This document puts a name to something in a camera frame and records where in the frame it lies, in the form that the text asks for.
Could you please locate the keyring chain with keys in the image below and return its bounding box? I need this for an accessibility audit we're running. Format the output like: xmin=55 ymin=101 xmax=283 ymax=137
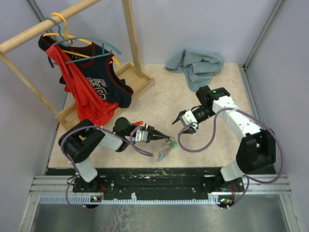
xmin=155 ymin=135 xmax=179 ymax=162

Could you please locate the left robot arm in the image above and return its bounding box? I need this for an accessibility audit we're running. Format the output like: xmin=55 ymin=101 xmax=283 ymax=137
xmin=58 ymin=117 xmax=175 ymax=192

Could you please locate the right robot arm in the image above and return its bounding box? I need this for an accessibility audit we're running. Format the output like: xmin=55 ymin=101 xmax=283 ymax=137
xmin=175 ymin=86 xmax=276 ymax=191

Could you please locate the light blue denim cloth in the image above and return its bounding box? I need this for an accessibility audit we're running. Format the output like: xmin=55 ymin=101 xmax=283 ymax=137
xmin=165 ymin=49 xmax=225 ymax=91

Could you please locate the red shirt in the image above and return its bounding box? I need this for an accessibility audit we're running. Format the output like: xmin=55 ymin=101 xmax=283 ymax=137
xmin=46 ymin=45 xmax=119 ymax=126

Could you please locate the navy basketball jersey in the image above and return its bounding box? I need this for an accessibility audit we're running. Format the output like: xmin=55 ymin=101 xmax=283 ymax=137
xmin=38 ymin=33 xmax=134 ymax=109

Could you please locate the teal clothes hanger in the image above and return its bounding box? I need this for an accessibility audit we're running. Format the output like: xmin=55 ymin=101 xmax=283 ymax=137
xmin=42 ymin=16 xmax=122 ymax=69

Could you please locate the yellow clothes hanger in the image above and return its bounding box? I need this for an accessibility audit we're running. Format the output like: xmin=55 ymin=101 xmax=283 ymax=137
xmin=43 ymin=12 xmax=121 ymax=58

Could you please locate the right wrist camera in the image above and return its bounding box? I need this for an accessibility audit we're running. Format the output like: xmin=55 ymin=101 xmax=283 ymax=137
xmin=183 ymin=110 xmax=197 ymax=126

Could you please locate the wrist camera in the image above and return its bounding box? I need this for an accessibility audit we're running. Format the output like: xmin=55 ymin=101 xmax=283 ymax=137
xmin=183 ymin=110 xmax=197 ymax=126
xmin=135 ymin=129 xmax=149 ymax=143

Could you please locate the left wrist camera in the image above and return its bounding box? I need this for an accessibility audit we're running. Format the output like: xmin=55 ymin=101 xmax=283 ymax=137
xmin=135 ymin=129 xmax=149 ymax=143

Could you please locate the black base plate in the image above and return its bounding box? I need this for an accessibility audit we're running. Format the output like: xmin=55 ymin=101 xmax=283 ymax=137
xmin=45 ymin=166 xmax=244 ymax=201

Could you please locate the white cable duct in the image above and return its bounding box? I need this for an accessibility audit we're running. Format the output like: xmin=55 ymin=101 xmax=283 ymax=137
xmin=38 ymin=194 xmax=235 ymax=205

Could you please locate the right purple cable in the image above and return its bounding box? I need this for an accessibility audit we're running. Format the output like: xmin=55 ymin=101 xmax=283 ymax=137
xmin=177 ymin=107 xmax=286 ymax=210

